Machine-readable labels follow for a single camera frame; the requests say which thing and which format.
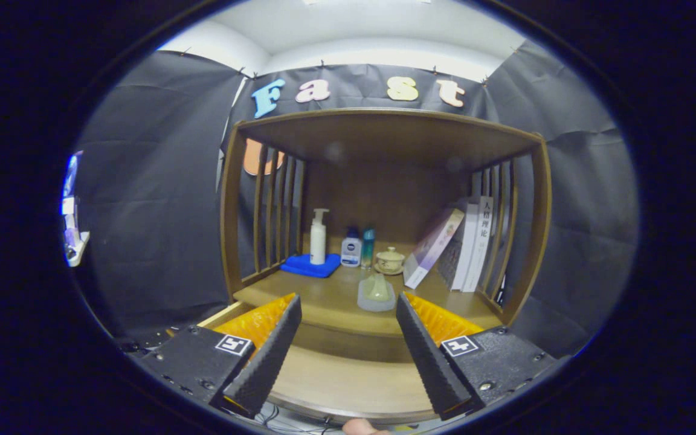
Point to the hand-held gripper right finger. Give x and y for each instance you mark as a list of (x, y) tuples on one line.
[(429, 362)]

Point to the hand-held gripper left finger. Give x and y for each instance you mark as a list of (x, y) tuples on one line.
[(266, 362)]

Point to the pale green item clear packet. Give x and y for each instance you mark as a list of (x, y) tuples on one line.
[(377, 296)]

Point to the brown wooden drawer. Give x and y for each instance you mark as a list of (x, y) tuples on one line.
[(348, 386)]

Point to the wooden countertop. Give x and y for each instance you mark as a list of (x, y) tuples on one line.
[(324, 302)]

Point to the brown wooden cabinet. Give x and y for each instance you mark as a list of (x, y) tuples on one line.
[(384, 139)]

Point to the blue folded cloth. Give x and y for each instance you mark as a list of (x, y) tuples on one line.
[(306, 267)]

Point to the cream lidded teacup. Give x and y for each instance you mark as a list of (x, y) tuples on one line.
[(389, 261)]

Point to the purple and white book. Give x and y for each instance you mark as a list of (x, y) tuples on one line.
[(432, 248)]

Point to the white book lettered spine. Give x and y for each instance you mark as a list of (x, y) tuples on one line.
[(482, 254)]

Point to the plain white book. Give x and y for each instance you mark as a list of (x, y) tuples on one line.
[(467, 248)]

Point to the small teal bottle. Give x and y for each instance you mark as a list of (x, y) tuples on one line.
[(368, 251)]

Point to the white pump bottle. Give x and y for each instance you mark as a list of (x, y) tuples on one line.
[(318, 244)]

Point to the white lotion bottle blue cap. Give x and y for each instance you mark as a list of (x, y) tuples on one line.
[(351, 252)]

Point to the white wall holder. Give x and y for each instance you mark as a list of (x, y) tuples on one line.
[(76, 244)]

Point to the wall poster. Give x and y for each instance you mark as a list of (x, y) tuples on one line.
[(70, 181)]

